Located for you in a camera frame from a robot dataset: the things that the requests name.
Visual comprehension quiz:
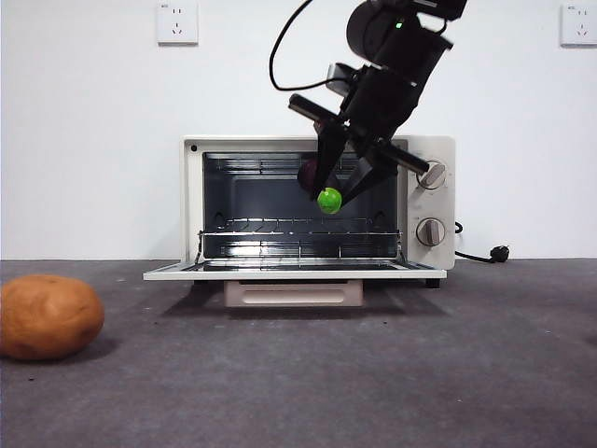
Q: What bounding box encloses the purple eggplant with green cap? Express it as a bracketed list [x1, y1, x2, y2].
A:
[296, 157, 343, 216]

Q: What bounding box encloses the oven door with beige handle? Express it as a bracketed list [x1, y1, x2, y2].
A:
[142, 259, 448, 309]

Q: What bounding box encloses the large beige oven knob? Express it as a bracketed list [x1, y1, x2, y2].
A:
[417, 161, 448, 190]

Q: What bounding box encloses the small beige oven knob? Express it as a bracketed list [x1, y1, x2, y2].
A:
[415, 217, 446, 247]

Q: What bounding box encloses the cream white toaster oven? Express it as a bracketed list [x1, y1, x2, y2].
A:
[180, 134, 457, 289]

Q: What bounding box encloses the brown potato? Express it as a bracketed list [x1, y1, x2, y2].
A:
[0, 273, 105, 361]

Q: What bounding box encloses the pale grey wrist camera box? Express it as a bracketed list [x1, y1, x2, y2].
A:
[326, 63, 361, 99]

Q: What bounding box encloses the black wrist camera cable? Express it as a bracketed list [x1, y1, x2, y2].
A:
[268, 0, 338, 92]

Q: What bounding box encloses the metal wire oven rack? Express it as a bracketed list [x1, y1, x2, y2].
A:
[198, 217, 403, 260]

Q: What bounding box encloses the black oven power cable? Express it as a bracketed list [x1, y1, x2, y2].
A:
[451, 219, 510, 265]

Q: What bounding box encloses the white wall socket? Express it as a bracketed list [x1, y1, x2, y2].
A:
[157, 2, 200, 47]
[560, 3, 597, 48]

